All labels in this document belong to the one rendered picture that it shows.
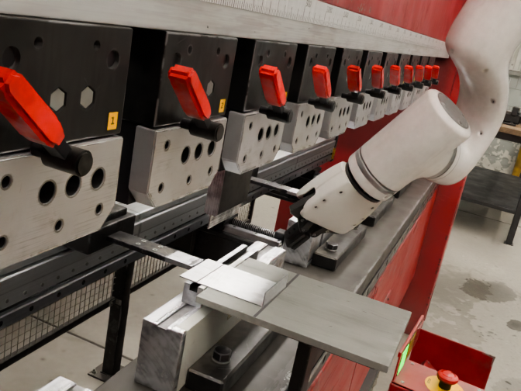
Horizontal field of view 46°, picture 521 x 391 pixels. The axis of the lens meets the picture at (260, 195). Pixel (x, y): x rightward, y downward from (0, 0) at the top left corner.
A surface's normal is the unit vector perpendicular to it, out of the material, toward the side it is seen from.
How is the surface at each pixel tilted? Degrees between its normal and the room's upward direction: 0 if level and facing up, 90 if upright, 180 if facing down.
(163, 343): 90
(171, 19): 90
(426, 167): 126
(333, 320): 0
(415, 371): 0
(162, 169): 90
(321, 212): 121
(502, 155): 90
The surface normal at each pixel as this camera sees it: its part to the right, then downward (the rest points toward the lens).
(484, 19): -0.44, 0.05
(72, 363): 0.18, -0.94
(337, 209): 0.04, 0.75
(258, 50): 0.91, 0.27
